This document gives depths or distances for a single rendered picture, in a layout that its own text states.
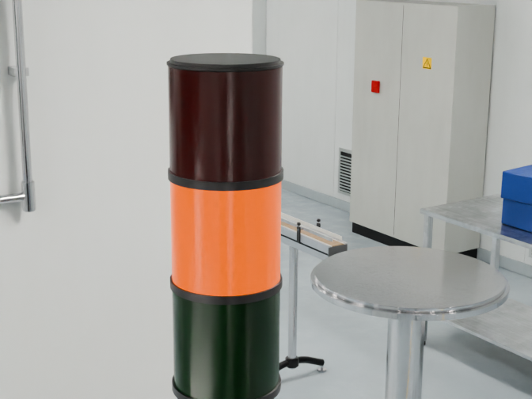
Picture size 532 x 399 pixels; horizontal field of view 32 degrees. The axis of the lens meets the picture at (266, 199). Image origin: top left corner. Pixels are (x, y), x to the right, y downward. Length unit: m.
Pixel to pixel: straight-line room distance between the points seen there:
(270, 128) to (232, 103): 0.02
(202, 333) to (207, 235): 0.04
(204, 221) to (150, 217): 1.63
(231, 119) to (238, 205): 0.04
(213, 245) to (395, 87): 7.35
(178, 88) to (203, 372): 0.12
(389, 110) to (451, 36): 0.94
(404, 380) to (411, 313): 0.61
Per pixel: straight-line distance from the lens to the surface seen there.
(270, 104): 0.39
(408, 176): 7.71
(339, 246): 4.91
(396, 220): 7.89
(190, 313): 0.41
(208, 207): 0.39
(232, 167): 0.38
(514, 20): 7.38
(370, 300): 4.15
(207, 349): 0.41
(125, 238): 2.01
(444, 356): 5.95
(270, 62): 0.39
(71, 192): 1.93
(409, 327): 4.51
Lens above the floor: 2.39
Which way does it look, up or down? 15 degrees down
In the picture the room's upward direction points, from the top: straight up
